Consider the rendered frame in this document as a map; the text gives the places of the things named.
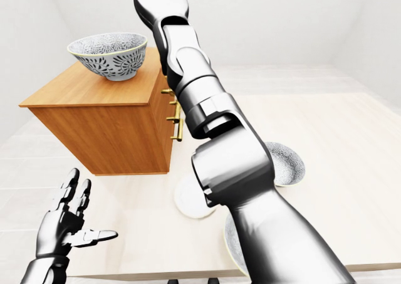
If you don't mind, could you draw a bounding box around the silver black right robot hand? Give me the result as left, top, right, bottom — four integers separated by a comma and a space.
128, 0, 191, 31

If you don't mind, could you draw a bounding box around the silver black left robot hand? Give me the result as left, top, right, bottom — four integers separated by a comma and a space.
35, 167, 119, 260

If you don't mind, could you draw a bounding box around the grey white patterned bowl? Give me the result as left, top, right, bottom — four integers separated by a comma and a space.
264, 141, 306, 189
66, 31, 148, 83
222, 213, 251, 278

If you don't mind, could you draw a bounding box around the wooden cabinet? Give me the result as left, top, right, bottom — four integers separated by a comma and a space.
18, 46, 184, 176

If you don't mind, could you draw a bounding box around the white round plate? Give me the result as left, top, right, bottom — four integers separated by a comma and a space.
174, 172, 217, 220

